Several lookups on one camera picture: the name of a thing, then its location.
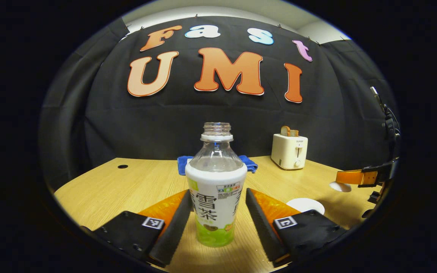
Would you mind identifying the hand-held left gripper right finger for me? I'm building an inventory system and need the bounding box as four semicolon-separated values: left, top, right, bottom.
245;188;348;267

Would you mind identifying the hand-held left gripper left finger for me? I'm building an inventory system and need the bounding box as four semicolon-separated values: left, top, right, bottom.
80;189;195;267

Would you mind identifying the white teacup lid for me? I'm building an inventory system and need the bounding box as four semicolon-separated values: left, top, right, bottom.
329;181;352;193

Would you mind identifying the white teacup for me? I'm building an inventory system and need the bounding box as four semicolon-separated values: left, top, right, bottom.
287;198;325;215

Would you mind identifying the clear water bottle green label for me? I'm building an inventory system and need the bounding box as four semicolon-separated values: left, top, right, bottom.
185;122;248;248

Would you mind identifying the blue folded towel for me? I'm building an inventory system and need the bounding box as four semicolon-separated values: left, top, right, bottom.
177;155;258;176

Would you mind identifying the white toaster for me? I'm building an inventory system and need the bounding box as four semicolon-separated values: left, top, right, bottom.
271;133;308;170

